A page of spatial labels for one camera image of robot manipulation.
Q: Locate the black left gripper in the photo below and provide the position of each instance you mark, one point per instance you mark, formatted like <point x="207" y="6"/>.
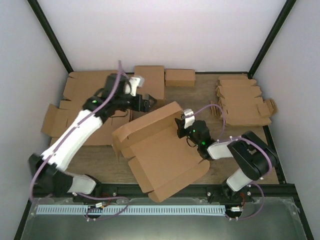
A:
<point x="145" y="107"/>

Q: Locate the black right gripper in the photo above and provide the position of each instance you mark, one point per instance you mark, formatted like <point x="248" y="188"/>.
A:
<point x="180" y="123"/>

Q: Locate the large cardboard box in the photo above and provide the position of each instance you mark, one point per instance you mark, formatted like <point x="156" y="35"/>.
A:
<point x="155" y="154"/>

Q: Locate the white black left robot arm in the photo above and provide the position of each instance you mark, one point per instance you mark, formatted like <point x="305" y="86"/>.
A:
<point x="49" y="169"/>

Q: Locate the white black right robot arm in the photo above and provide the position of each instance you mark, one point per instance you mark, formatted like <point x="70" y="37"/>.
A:
<point x="254" y="157"/>

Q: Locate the tall folded cardboard box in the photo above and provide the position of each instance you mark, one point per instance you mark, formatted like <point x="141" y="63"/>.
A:
<point x="154" y="83"/>

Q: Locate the small folded cardboard box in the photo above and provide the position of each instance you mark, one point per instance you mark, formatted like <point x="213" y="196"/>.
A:
<point x="180" y="77"/>

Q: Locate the stack of small cardboard blanks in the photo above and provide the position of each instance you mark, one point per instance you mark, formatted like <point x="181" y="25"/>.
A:
<point x="240" y="102"/>

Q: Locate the flat cardboard blank back left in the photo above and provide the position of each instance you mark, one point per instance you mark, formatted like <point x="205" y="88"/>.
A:
<point x="80" y="85"/>

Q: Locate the flat cardboard blank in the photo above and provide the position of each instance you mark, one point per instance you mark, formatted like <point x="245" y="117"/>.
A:
<point x="58" y="119"/>
<point x="80" y="85"/>

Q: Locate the flat cardboard blank front left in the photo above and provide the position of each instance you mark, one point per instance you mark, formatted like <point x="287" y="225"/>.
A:
<point x="58" y="119"/>

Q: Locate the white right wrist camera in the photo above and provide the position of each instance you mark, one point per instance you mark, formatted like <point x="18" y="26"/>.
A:
<point x="188" y="118"/>

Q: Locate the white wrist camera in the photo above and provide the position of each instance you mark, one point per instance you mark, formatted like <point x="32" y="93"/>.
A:
<point x="188" y="118"/>
<point x="133" y="84"/>

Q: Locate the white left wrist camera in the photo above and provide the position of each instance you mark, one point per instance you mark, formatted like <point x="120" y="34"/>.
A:
<point x="133" y="84"/>

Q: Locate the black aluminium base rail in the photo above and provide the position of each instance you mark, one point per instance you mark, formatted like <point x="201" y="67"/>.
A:
<point x="214" y="193"/>

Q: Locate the black left corner frame post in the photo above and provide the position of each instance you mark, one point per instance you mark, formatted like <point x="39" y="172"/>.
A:
<point x="41" y="17"/>

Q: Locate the black corner frame post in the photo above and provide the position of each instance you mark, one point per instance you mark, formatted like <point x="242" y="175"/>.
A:
<point x="276" y="27"/>
<point x="41" y="17"/>

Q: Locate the light blue slotted cable duct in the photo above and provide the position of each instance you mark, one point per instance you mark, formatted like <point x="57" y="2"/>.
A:
<point x="149" y="210"/>

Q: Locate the black right corner frame post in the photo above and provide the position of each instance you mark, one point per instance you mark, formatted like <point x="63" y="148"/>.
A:
<point x="276" y="27"/>

